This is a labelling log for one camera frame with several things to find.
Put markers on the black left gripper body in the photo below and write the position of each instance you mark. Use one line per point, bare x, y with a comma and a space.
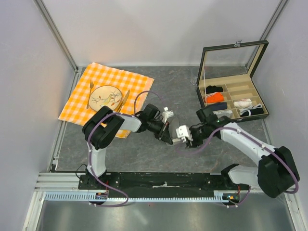
158, 129

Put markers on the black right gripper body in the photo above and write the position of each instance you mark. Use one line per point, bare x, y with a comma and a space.
198, 134

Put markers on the grey cream underwear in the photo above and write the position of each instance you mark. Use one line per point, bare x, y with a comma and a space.
173, 125

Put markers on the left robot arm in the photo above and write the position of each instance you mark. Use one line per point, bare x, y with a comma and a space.
102, 128

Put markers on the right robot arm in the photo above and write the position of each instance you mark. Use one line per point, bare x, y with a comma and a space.
275, 171

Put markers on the navy rolled underwear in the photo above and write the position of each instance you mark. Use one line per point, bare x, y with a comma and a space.
218, 106

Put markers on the orange rolled underwear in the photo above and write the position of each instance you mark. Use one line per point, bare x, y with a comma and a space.
216, 97

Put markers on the white pink rolled underwear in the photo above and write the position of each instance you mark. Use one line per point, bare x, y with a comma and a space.
243, 103

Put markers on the black white rolled underwear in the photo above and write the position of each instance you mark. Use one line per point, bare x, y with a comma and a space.
251, 111

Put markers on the gold knife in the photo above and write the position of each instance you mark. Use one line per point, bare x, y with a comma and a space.
123, 101

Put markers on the orange white checkered cloth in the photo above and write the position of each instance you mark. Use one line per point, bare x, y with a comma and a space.
75, 110

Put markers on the black compartment storage box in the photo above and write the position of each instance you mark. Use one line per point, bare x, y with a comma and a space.
232, 66

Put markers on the beige bird pattern plate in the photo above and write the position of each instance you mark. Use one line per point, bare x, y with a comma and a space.
106, 95

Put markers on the gold fork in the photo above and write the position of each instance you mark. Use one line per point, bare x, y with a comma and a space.
91, 87

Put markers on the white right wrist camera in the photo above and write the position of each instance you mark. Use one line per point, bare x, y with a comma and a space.
183, 133

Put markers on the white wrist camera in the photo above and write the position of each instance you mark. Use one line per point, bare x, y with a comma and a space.
166, 114
183, 133

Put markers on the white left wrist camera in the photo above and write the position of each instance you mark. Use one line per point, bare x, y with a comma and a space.
166, 114

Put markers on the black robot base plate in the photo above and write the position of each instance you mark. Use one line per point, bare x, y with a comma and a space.
146, 181

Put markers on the grey slotted cable duct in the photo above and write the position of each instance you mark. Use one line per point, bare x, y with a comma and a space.
156, 195

